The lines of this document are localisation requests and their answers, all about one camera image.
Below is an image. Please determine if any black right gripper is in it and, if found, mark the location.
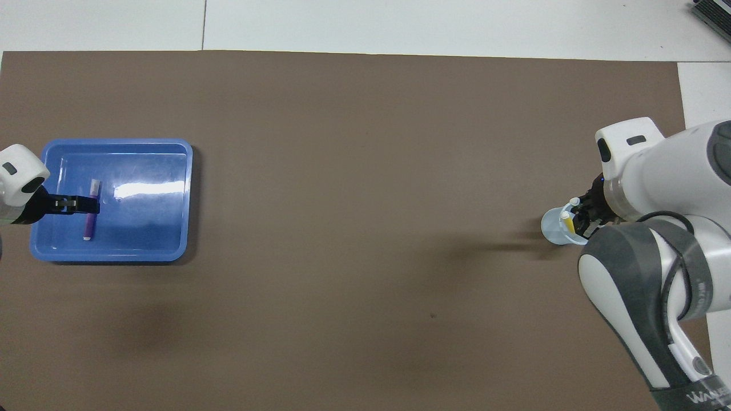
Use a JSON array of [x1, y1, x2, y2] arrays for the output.
[[571, 174, 620, 237]]

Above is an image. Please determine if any purple pen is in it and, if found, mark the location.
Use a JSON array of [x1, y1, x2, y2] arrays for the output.
[[83, 179, 102, 241]]

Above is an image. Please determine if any translucent plastic cup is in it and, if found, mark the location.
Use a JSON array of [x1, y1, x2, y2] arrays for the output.
[[541, 197, 589, 246]]

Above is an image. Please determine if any blue plastic tray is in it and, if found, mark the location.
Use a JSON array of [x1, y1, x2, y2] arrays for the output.
[[30, 138, 194, 263]]

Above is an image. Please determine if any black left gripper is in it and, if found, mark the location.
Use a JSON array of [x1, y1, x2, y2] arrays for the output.
[[13, 191, 101, 224]]

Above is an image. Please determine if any grey striped device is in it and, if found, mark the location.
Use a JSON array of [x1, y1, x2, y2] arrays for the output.
[[690, 0, 731, 36]]

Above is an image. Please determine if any brown table mat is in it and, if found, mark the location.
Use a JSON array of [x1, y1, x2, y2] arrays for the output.
[[0, 50, 718, 411]]

